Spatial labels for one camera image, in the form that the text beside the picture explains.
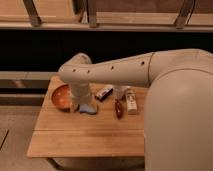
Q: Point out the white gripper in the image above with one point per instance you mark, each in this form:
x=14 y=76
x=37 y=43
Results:
x=80 y=94

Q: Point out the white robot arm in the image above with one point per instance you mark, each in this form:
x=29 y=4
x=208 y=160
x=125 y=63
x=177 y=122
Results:
x=178 y=108

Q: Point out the orange wooden bowl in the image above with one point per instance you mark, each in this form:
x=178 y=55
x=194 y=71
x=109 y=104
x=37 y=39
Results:
x=61 y=98

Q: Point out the dark red snack bar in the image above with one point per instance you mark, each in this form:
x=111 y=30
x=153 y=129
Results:
x=118 y=109

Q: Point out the wooden table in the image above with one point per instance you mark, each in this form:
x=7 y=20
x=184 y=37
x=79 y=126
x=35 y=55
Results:
x=61 y=134

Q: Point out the middle metal chair leg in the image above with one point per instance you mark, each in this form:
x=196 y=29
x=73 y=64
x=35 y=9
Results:
x=91 y=13

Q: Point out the metal chair leg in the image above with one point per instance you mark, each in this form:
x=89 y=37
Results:
x=91 y=13
x=183 y=15
x=32 y=13

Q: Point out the left metal chair leg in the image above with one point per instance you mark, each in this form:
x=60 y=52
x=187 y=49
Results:
x=32 y=13

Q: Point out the right metal chair leg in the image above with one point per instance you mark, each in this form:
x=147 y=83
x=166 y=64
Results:
x=183 y=15

